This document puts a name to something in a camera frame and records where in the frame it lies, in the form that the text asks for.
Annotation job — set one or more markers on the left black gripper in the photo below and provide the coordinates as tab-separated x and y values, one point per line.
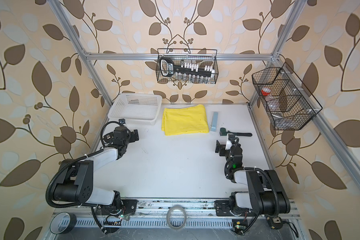
133	138

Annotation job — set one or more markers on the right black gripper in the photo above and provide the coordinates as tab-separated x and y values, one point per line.
223	149

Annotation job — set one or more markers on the yellow trousers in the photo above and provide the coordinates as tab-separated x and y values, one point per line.
192	120

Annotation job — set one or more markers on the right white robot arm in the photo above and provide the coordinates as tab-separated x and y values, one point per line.
265	194

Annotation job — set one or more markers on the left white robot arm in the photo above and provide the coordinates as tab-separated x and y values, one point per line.
73	184

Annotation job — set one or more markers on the green pipe wrench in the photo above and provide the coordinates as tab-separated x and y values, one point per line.
225	132

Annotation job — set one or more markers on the white plastic basket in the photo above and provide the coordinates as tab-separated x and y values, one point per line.
142	109

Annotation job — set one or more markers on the light blue block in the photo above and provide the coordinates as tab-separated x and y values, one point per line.
214	122

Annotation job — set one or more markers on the red white cup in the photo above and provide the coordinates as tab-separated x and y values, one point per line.
265	91

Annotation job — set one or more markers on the clear tape roll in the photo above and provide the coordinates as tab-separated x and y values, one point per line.
176	217

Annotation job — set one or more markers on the black socket set holder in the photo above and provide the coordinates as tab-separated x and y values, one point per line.
169	68

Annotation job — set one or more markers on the black tape roll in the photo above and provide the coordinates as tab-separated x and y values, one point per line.
63	223

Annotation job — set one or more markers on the side black wire basket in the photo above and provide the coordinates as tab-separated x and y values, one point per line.
291	105

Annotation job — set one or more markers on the back black wire basket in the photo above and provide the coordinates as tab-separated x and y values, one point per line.
205	57

